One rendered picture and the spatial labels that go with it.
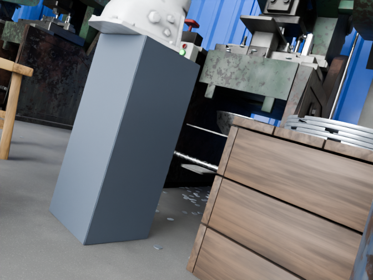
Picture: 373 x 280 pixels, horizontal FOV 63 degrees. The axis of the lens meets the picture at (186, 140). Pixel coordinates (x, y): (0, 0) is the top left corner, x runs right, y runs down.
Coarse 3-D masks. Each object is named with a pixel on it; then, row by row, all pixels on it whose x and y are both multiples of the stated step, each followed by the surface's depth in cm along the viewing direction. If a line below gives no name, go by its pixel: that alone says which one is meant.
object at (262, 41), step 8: (240, 16) 120; (248, 16) 118; (256, 16) 117; (248, 24) 125; (256, 24) 122; (264, 24) 120; (272, 24) 117; (256, 32) 129; (264, 32) 127; (272, 32) 125; (280, 32) 124; (256, 40) 128; (264, 40) 127; (272, 40) 125; (280, 40) 131; (248, 48) 130; (256, 48) 128; (264, 48) 126; (272, 48) 127; (264, 56) 126
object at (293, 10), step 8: (272, 0) 132; (280, 0) 132; (288, 0) 129; (296, 0) 131; (304, 0) 135; (264, 8) 139; (272, 8) 133; (280, 8) 131; (288, 8) 130; (296, 8) 131; (304, 8) 139; (296, 16) 133
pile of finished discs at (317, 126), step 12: (288, 120) 70; (300, 120) 66; (312, 120) 61; (324, 120) 59; (300, 132) 63; (312, 132) 60; (324, 132) 59; (336, 132) 61; (348, 132) 56; (360, 132) 55; (372, 132) 55; (360, 144) 55; (372, 144) 55
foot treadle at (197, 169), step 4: (184, 164) 111; (188, 164) 114; (192, 164) 119; (188, 168) 109; (192, 168) 108; (196, 168) 110; (200, 168) 114; (204, 168) 118; (196, 172) 107; (200, 172) 106; (204, 172) 107; (208, 172) 111; (212, 172) 114
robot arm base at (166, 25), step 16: (112, 0) 66; (128, 0) 62; (144, 0) 64; (160, 0) 66; (176, 0) 68; (96, 16) 66; (112, 16) 60; (128, 16) 62; (144, 16) 64; (160, 16) 64; (176, 16) 68; (112, 32) 69; (128, 32) 64; (144, 32) 62; (160, 32) 67; (176, 32) 69; (176, 48) 67
